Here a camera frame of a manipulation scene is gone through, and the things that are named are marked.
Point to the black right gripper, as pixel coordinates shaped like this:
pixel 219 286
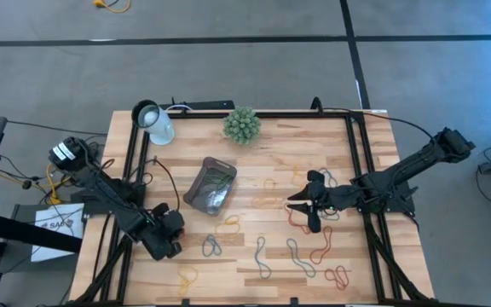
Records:
pixel 324 199

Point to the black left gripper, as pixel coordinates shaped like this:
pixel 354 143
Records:
pixel 164 232

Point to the red rubber band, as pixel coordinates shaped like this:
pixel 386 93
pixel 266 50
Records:
pixel 337 275
pixel 293 221

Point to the grey rubber band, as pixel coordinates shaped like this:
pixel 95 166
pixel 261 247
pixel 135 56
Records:
pixel 333 179

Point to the blue-grey rubber band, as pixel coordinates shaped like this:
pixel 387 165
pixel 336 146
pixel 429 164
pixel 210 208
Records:
pixel 211 246

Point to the orange rubber band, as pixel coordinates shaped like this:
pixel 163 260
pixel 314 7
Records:
pixel 323 247

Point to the smoky translucent plastic bin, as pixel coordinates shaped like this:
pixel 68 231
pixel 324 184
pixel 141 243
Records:
pixel 211 202

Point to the long teal rubber band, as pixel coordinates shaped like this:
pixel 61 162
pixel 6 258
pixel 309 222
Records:
pixel 297 258
pixel 259 260

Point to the orange-yellow rubber band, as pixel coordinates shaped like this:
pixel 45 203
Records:
pixel 228 218

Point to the green rubber band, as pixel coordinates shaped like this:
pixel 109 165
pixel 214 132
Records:
pixel 224 182
pixel 212 179

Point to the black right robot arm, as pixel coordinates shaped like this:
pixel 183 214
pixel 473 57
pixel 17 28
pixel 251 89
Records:
pixel 411 164

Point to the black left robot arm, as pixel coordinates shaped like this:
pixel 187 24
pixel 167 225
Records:
pixel 100 187

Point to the green succulent in patterned pot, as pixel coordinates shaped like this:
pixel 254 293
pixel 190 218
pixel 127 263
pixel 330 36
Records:
pixel 241 125

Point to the black clamp hook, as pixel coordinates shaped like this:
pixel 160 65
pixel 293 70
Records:
pixel 317 104

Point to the white table lamp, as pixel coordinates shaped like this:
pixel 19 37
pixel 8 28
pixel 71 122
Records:
pixel 160 128

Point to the white paper sheet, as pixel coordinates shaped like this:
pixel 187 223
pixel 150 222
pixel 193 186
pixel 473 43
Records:
pixel 51 255

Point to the black power strip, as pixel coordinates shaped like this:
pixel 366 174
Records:
pixel 211 105

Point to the black beam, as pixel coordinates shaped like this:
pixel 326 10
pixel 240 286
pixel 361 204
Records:
pixel 24 230

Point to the short black floor tape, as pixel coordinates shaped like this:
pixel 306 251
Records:
pixel 354 55

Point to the long black floor tape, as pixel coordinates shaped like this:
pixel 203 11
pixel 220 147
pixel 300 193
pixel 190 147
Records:
pixel 228 40

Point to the black aluminium table frame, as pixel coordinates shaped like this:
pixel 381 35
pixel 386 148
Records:
pixel 292 115

